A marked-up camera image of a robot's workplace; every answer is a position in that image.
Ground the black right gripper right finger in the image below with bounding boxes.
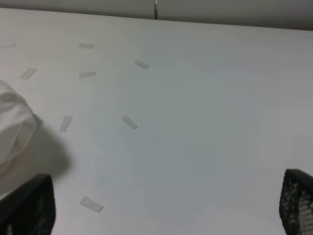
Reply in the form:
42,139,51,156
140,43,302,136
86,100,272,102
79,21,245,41
279,169,313,235

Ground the white short sleeve shirt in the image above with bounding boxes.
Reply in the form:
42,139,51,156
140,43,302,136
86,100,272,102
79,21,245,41
0,80,36,173

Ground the clear tape piece top centre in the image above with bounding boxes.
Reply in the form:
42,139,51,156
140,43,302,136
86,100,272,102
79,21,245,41
78,43,94,48

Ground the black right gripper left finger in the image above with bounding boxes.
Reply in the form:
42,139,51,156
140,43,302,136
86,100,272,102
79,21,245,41
0,174,56,235

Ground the clear tape piece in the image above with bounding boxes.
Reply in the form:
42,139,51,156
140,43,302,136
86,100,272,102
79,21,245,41
122,116,138,129
0,43,16,48
79,71,96,78
60,116,72,132
78,43,94,48
21,68,37,79
80,196,103,212
134,60,149,69

